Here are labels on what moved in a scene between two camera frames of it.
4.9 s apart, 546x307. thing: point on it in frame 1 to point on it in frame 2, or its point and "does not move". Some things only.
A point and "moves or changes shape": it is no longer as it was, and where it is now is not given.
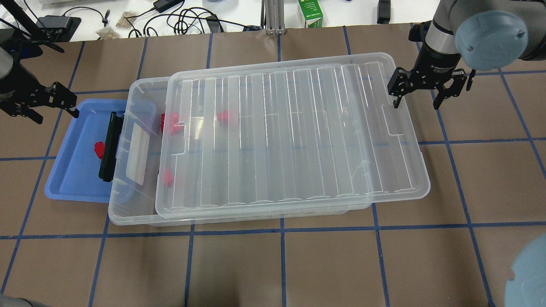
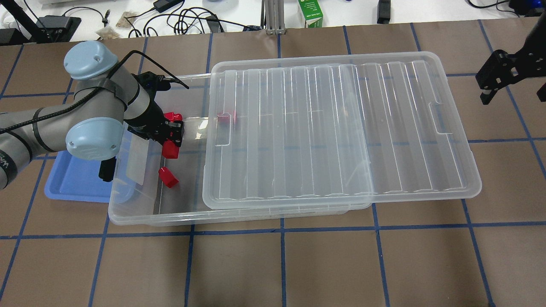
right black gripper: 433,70 to 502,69
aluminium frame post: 273,15 does not move
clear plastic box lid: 285,132 moves or changes shape
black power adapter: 161,5 does not move
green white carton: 312,12 does not move
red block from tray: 99,149 to 170,149
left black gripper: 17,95 to 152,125
